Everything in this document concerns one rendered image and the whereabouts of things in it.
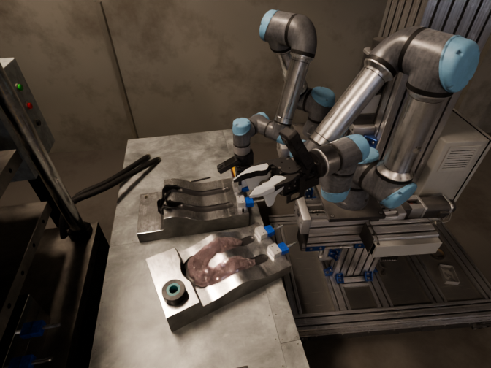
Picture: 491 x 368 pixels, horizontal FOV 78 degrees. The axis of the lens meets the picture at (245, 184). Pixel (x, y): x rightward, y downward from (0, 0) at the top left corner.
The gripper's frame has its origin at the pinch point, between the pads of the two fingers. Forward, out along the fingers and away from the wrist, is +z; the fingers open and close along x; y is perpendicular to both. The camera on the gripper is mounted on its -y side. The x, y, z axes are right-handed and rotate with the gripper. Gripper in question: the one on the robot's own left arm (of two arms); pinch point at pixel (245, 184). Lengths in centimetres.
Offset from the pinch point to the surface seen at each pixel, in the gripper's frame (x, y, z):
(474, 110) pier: 96, 93, -321
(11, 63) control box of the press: 108, -15, 43
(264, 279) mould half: 16, 59, -13
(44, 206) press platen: 75, 32, 51
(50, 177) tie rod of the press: 75, 21, 44
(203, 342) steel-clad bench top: 10, 65, 16
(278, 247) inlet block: 24, 55, -25
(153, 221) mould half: 65, 51, 14
